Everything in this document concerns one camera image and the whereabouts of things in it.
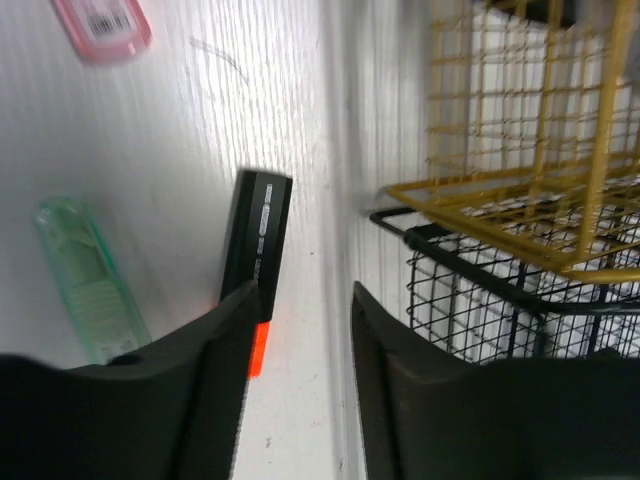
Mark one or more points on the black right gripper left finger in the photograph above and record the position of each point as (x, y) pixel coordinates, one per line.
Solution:
(169, 410)

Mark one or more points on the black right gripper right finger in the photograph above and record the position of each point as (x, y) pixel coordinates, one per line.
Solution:
(426, 414)

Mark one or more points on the orange cap black highlighter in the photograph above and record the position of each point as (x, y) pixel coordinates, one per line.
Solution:
(256, 244)

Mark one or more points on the green transparent correction tape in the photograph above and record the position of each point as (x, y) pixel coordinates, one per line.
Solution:
(102, 310)

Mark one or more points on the pink transparent correction tape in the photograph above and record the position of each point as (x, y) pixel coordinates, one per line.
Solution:
(104, 32)

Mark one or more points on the black wire basket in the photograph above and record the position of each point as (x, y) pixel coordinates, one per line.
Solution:
(482, 304)

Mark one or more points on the yellow wire basket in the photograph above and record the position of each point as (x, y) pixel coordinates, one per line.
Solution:
(532, 136)

